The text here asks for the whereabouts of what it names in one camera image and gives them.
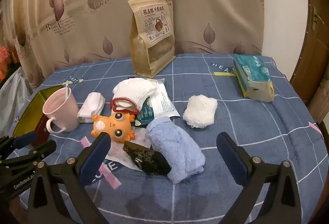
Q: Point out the light blue fluffy towel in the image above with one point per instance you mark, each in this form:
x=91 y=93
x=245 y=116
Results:
x=174 y=146

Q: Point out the orange packets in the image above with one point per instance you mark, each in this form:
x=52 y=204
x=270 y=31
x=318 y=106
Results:
x=3 y=59

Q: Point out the white knitted sock red trim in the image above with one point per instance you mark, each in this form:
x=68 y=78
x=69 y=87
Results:
x=133 y=90

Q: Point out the wooden door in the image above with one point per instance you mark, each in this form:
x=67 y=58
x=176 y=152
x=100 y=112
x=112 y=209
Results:
x=316 y=59

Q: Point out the clear plastic bag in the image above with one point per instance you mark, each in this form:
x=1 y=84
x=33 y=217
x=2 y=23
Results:
x=12 y=100

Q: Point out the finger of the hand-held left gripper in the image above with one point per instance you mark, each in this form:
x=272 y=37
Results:
x=24 y=140
x=43 y=148

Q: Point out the white fluffy sock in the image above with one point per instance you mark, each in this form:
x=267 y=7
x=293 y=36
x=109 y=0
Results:
x=200 y=110

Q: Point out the white green plastic packet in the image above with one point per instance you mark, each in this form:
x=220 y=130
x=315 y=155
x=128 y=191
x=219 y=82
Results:
x=162 y=103

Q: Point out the black patterned packet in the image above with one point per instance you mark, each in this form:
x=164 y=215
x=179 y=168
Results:
x=151 y=162

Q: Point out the white spoon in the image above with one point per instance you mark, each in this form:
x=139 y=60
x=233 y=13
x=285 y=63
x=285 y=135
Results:
x=66 y=87

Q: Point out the plain white sock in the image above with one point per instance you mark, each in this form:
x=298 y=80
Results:
x=90 y=108

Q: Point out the beige leaf print curtain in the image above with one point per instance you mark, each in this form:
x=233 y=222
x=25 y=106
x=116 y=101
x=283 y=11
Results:
x=205 y=8

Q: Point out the blue checked bed sheet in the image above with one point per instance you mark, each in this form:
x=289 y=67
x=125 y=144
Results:
x=231 y=136

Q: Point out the pink cup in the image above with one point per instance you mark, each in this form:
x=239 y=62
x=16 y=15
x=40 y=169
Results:
x=59 y=110

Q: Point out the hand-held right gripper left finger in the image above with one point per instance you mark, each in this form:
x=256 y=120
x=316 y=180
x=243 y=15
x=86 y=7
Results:
x=93 y=159

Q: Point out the kraft paper snack bag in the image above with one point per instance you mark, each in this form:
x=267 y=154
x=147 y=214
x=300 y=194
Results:
x=144 y=59

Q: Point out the teal tissue pack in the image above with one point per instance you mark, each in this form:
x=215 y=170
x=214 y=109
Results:
x=254 y=77

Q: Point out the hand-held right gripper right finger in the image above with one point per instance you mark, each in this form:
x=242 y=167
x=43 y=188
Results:
x=231 y=159

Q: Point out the orange plastic toy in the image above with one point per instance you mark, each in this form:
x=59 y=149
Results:
x=113 y=125

